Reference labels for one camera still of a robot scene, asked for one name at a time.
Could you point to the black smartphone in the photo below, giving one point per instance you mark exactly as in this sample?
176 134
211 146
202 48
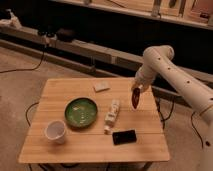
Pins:
123 137

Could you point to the small beige sponge block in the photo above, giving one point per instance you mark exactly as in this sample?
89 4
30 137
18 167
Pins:
101 86

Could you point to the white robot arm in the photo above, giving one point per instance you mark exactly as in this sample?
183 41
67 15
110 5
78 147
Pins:
157 60

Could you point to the wooden table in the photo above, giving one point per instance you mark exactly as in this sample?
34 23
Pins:
92 145

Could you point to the green round plate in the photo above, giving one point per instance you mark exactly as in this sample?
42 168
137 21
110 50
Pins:
81 112

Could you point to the white ceramic cup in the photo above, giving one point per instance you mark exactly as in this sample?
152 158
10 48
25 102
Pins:
55 131

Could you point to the white crumpled object on ledge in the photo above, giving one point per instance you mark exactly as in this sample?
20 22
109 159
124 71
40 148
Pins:
13 21

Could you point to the dark object on ledge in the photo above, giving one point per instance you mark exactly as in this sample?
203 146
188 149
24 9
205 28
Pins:
65 35

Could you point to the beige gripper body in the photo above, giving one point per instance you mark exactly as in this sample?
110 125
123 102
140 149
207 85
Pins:
136 84

